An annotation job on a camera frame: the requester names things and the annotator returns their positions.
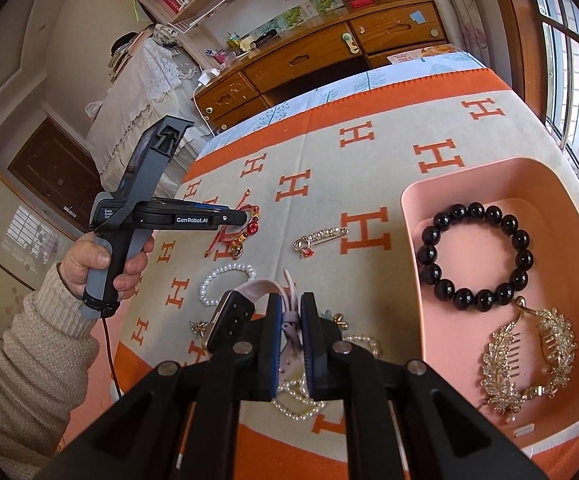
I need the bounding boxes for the small pink bottles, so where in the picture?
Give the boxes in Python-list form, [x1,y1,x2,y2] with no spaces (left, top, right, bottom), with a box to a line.
[205,46,237,65]

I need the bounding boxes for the red string bracelet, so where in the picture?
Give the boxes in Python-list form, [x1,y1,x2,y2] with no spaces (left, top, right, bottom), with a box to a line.
[204,189,263,261]

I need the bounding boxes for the pink plastic tray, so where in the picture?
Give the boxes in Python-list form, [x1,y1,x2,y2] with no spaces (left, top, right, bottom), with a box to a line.
[400,156,579,461]

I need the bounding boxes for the stack of books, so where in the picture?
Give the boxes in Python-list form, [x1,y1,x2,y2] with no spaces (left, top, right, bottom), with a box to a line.
[108,42,136,78]

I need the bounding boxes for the white lace covered piano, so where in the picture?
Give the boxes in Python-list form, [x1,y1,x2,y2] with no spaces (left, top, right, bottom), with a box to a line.
[85,25,210,176]

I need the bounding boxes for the wooden desk with drawers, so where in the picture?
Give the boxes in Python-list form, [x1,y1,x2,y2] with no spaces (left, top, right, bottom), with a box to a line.
[192,0,449,133]

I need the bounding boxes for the orange and beige patterned blanket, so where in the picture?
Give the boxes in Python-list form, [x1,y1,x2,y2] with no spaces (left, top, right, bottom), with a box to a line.
[69,66,579,480]

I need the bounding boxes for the gold leaf hair comb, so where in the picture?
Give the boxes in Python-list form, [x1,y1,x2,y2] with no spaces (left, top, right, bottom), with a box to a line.
[477,296,579,423]

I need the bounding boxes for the brown wooden door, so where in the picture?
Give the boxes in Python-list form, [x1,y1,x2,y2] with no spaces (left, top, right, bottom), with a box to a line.
[9,116,102,233]

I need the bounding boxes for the white pearl bracelet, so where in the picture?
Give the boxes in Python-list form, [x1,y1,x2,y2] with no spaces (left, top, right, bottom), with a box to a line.
[198,261,257,307]

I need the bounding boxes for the pale floral curtain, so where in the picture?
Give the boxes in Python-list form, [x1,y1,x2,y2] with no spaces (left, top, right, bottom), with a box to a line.
[432,0,490,68]

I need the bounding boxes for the colourful magazine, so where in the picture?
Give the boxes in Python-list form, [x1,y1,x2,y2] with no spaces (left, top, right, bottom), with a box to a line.
[387,44,465,63]

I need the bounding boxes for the light blue printed bedsheet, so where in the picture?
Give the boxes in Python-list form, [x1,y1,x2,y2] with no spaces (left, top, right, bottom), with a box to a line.
[202,50,485,161]

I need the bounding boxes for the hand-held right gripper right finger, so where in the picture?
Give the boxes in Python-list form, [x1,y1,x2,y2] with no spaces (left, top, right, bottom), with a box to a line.
[299,293,550,480]

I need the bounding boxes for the person's left forearm beige sleeve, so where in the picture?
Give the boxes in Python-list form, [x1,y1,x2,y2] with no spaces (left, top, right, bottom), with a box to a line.
[0,262,101,480]

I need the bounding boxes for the black hat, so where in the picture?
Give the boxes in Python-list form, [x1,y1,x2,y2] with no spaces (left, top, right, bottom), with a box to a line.
[112,31,140,51]

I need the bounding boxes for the white pearl necklace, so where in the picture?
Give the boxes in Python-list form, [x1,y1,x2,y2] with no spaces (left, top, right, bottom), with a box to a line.
[272,334,384,420]

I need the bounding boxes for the smartwatch with pink strap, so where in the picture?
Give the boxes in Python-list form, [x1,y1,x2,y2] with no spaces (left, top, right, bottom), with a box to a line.
[203,269,304,393]

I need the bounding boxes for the silver brooch with red charm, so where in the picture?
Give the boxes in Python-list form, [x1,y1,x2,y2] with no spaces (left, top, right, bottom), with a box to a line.
[293,227,350,260]

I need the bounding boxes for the person's left hand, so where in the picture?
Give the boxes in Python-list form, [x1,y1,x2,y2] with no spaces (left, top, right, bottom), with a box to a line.
[60,234,155,302]

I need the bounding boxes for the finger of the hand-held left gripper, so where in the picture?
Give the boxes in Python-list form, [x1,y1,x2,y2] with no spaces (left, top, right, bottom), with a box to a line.
[189,202,248,229]

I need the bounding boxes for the thin red cable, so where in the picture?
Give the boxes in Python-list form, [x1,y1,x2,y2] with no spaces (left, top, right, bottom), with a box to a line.
[100,312,122,402]

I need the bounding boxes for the green leaf picture strip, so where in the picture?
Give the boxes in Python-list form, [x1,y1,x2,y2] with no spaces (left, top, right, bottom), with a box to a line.
[256,0,355,38]

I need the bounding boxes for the yellow toy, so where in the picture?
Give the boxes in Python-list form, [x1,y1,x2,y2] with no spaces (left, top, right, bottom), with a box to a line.
[226,32,250,56]

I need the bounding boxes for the white charger cable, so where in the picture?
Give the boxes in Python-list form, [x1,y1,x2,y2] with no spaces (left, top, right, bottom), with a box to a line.
[192,82,215,136]

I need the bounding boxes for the window with metal bars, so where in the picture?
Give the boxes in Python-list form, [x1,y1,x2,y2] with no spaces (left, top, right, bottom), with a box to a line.
[527,0,579,211]

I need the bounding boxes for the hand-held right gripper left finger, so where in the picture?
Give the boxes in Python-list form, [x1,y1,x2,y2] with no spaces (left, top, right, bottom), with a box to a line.
[34,293,285,480]

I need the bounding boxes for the black bead bracelet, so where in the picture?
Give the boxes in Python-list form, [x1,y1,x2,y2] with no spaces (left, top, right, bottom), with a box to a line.
[416,201,535,312]

